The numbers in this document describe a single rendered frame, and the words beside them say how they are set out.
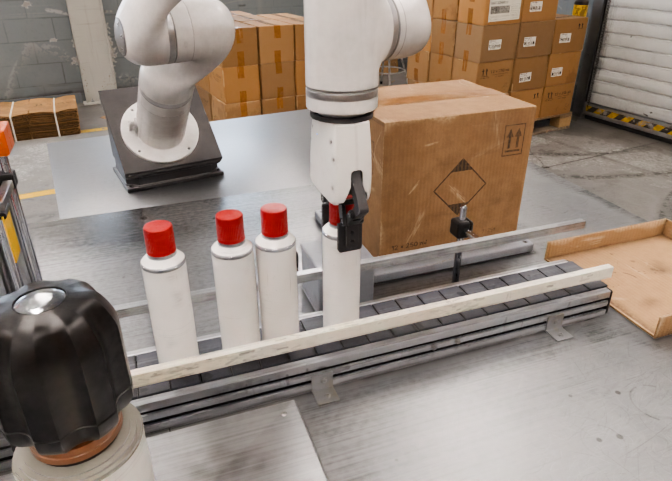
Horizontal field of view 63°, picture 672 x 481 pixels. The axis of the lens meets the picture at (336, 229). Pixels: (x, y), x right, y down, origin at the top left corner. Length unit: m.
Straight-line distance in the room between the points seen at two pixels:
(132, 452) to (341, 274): 0.39
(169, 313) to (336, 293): 0.22
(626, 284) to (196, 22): 0.94
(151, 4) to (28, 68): 5.03
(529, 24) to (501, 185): 3.46
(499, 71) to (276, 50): 1.63
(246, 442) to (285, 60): 3.65
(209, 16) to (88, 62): 4.92
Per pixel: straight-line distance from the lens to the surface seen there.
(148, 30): 1.12
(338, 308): 0.76
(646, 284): 1.13
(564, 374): 0.87
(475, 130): 1.00
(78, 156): 1.78
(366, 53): 0.62
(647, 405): 0.87
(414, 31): 0.66
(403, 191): 0.96
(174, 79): 1.27
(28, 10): 6.05
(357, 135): 0.63
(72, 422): 0.39
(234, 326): 0.73
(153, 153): 1.46
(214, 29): 1.18
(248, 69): 4.05
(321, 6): 0.61
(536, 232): 0.95
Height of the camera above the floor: 1.37
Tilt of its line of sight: 27 degrees down
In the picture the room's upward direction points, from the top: straight up
